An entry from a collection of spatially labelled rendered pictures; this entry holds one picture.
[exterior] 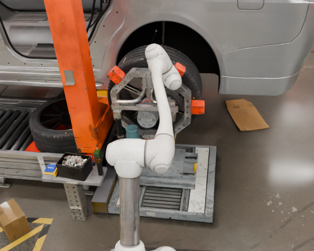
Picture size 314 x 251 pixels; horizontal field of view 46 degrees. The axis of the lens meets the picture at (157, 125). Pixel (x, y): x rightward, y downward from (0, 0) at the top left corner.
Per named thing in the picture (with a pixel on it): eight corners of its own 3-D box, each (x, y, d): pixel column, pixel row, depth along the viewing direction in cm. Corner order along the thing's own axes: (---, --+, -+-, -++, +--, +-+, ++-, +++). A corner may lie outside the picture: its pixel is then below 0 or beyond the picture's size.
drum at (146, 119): (162, 111, 258) (161, 94, 249) (157, 129, 240) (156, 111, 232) (142, 110, 260) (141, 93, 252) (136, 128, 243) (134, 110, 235)
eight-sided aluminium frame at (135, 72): (191, 136, 266) (191, 68, 234) (190, 142, 260) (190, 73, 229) (118, 132, 274) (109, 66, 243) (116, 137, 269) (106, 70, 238)
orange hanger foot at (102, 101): (121, 103, 318) (117, 67, 299) (105, 140, 277) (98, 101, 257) (103, 103, 321) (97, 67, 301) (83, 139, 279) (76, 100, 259)
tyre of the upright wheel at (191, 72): (195, 37, 249) (104, 49, 265) (192, 52, 230) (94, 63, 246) (207, 118, 285) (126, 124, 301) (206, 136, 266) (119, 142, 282)
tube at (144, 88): (147, 91, 243) (146, 76, 236) (142, 106, 227) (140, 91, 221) (121, 90, 245) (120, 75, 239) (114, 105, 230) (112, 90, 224)
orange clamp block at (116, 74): (126, 73, 246) (115, 64, 243) (123, 79, 239) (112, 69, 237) (119, 79, 249) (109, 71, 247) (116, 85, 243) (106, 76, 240)
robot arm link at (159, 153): (175, 132, 177) (147, 131, 178) (172, 163, 165) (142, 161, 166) (175, 149, 186) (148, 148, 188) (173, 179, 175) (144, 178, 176)
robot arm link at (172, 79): (179, 73, 221) (169, 58, 213) (188, 86, 209) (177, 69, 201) (164, 83, 222) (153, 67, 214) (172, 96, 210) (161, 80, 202)
